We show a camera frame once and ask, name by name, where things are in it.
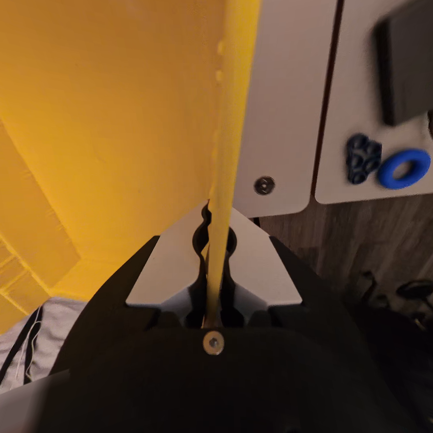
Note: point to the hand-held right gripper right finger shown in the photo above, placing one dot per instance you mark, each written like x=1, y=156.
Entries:
x=260, y=270

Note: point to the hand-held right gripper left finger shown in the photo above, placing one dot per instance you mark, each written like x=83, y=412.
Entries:
x=169, y=264

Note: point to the yellow plastic bin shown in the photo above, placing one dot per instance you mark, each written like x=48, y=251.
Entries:
x=101, y=101

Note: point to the black drawer cabinet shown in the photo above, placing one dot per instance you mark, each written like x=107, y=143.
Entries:
x=406, y=61

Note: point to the metal table screw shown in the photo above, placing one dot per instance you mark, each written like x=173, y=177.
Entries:
x=264, y=185

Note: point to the person's grey clothing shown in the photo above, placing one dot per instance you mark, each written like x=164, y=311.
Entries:
x=57, y=324

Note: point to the dark blue knobbed object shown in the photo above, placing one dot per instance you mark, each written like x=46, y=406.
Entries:
x=362, y=159

